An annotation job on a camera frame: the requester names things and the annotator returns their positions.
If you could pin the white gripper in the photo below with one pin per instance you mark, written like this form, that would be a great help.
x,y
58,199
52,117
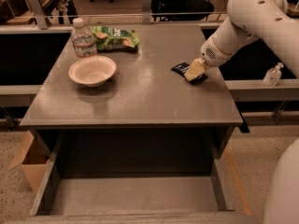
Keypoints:
x,y
210,54

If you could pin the dark blue rxbar wrapper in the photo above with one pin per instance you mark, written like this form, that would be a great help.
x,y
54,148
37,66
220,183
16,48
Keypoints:
x,y
182,68

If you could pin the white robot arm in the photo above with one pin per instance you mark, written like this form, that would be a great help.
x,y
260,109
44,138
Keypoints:
x,y
247,21

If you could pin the open grey top drawer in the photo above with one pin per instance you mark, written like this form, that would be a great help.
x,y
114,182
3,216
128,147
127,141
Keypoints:
x,y
132,178

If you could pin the grey cabinet desk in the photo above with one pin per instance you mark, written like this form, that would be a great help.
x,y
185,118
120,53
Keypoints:
x,y
144,91

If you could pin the green snack chip bag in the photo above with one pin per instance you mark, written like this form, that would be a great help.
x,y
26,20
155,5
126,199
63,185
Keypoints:
x,y
115,39

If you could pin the white paper bowl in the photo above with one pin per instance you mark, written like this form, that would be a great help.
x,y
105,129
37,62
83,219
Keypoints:
x,y
93,71

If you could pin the clear plastic water bottle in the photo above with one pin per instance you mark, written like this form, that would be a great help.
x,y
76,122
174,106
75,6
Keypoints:
x,y
82,39

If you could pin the metal railing with posts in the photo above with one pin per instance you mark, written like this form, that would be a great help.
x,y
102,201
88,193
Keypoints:
x,y
36,16

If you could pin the brown cardboard box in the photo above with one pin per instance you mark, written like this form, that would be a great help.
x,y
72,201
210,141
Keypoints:
x,y
31,162

